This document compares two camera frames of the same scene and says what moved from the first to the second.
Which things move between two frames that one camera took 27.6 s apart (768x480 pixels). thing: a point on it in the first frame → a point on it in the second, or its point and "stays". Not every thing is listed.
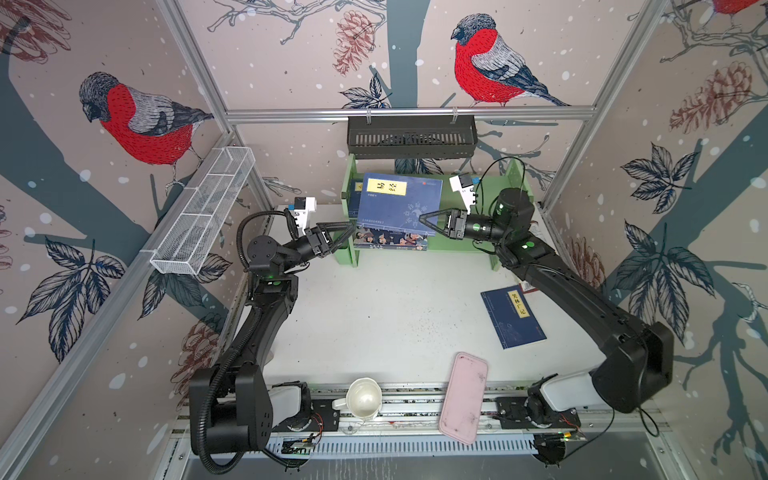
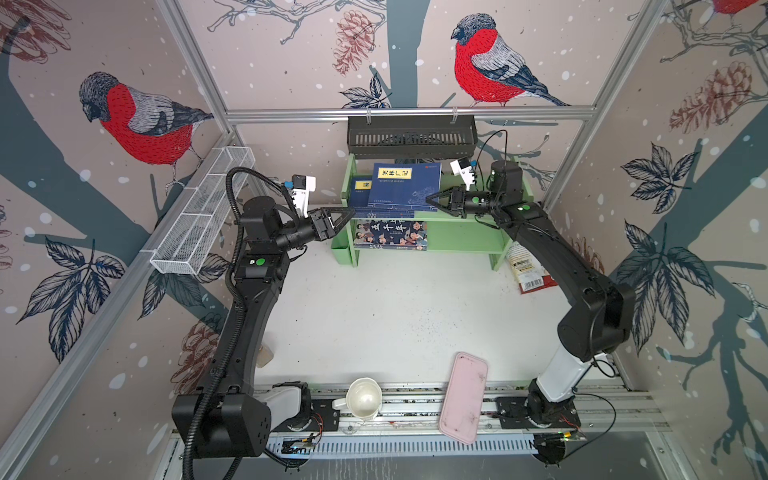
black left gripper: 318,243 → 321,222
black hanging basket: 411,137 stays
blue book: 355,198 → 385,213
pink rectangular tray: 463,398 stays
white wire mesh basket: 184,246 stays
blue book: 512,317 → 403,183
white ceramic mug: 363,397 stays
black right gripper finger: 446,230 → 442,199
